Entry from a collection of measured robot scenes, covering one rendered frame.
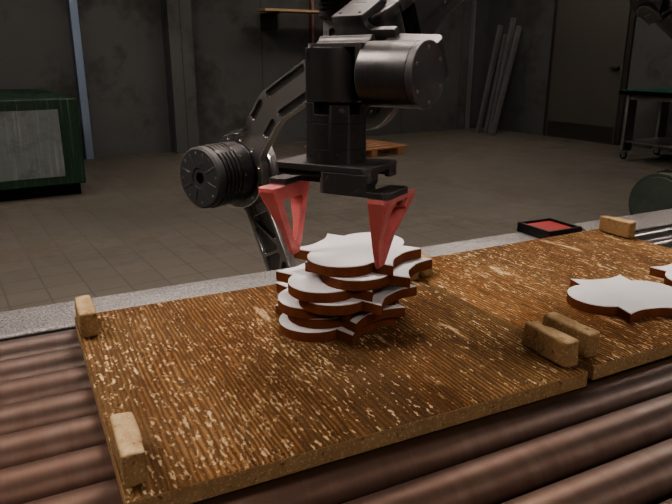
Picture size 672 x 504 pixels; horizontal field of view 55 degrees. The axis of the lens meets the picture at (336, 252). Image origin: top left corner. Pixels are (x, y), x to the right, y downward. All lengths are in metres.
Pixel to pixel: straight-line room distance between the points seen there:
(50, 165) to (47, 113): 0.45
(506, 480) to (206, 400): 0.25
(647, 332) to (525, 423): 0.22
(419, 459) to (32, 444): 0.31
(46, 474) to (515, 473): 0.35
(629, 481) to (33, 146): 5.89
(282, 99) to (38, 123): 4.52
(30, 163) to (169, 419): 5.70
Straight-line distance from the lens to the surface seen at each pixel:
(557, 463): 0.55
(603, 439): 0.59
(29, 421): 0.63
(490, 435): 0.57
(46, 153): 6.20
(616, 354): 0.69
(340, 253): 0.67
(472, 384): 0.59
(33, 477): 0.55
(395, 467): 0.52
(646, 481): 0.55
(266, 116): 1.84
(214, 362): 0.63
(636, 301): 0.80
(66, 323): 0.82
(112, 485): 0.52
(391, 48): 0.56
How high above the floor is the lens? 1.21
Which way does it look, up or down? 17 degrees down
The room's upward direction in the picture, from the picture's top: straight up
